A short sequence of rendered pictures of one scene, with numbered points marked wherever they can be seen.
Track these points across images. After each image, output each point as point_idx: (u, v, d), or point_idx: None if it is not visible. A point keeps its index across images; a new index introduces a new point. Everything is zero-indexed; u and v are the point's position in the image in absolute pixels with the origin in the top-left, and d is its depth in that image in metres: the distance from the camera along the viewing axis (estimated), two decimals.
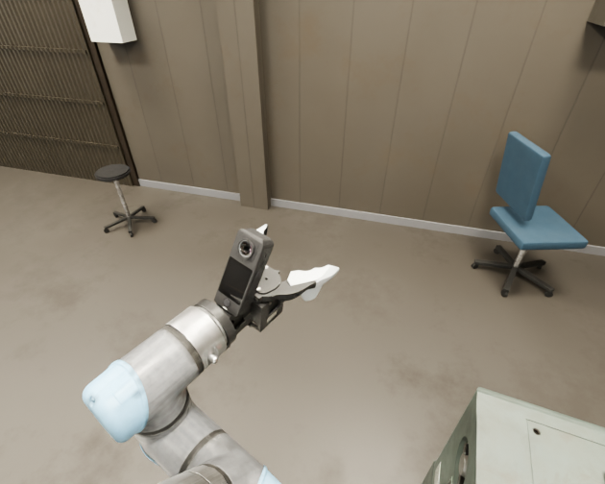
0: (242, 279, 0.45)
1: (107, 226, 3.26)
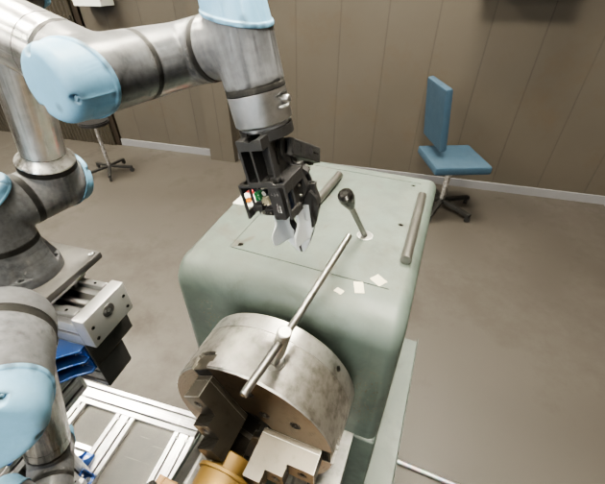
0: None
1: (89, 172, 3.67)
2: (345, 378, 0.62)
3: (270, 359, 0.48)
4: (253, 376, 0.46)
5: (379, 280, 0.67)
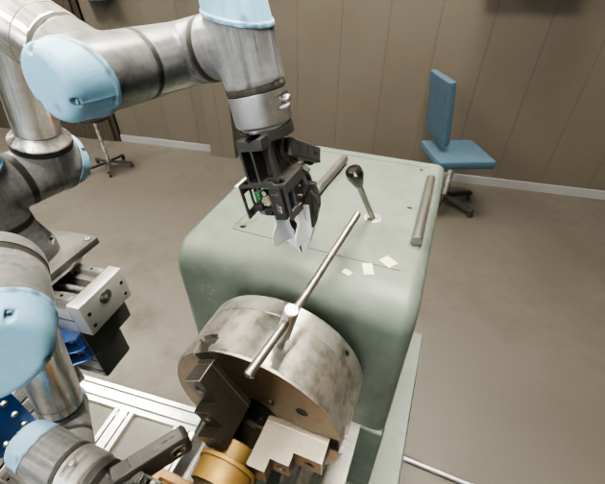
0: None
1: None
2: (353, 364, 0.59)
3: (276, 338, 0.45)
4: (258, 356, 0.43)
5: (390, 262, 0.64)
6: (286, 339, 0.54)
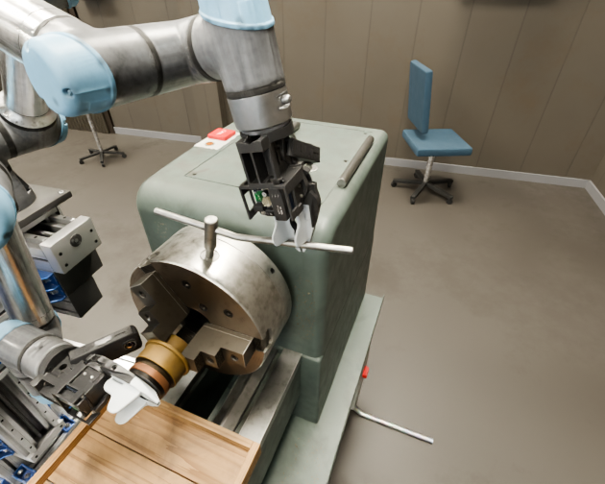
0: None
1: (82, 157, 3.74)
2: (278, 280, 0.69)
3: (187, 219, 0.58)
4: (169, 211, 0.59)
5: None
6: (215, 259, 0.63)
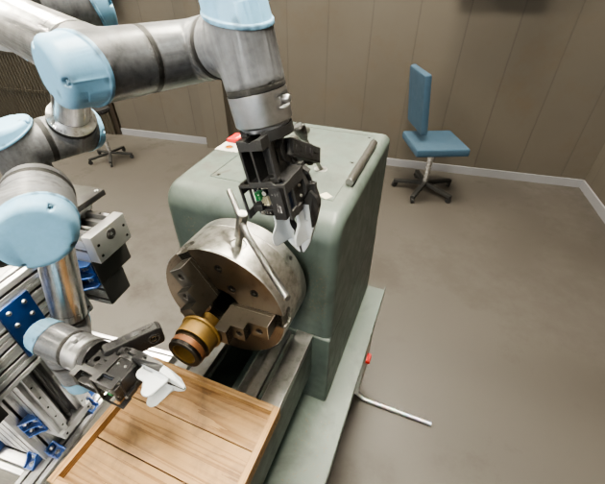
0: None
1: (90, 158, 3.85)
2: (296, 266, 0.80)
3: (234, 205, 0.71)
4: (232, 195, 0.74)
5: (326, 196, 0.85)
6: (238, 248, 0.73)
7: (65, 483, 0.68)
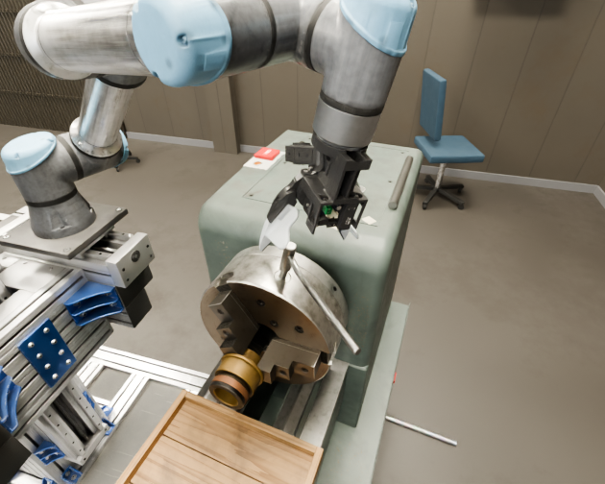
0: None
1: None
2: (340, 298, 0.75)
3: None
4: None
5: (370, 220, 0.80)
6: (282, 281, 0.68)
7: None
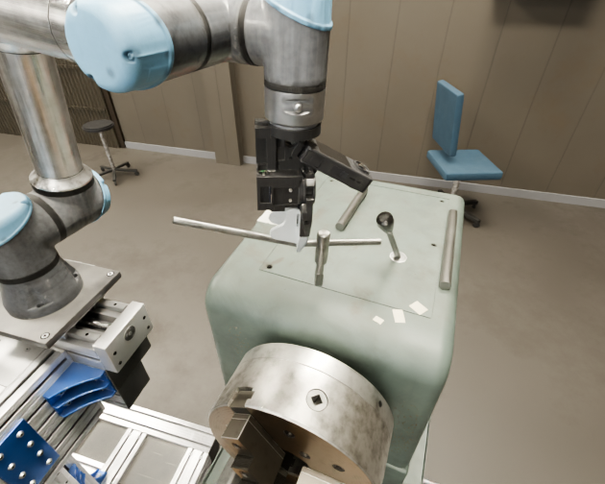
0: (339, 159, 0.48)
1: None
2: (386, 414, 0.59)
3: (347, 238, 0.59)
4: (367, 240, 0.59)
5: (420, 308, 0.64)
6: (318, 408, 0.52)
7: None
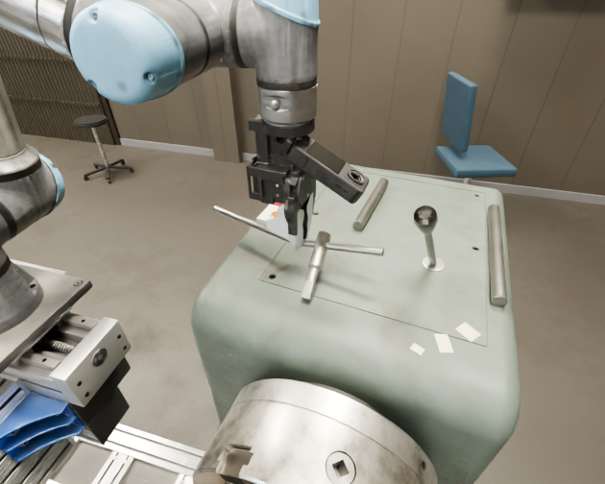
0: (328, 163, 0.47)
1: (86, 174, 3.49)
2: (431, 478, 0.44)
3: (347, 245, 0.56)
4: (368, 246, 0.54)
5: (470, 332, 0.49)
6: (342, 482, 0.37)
7: None
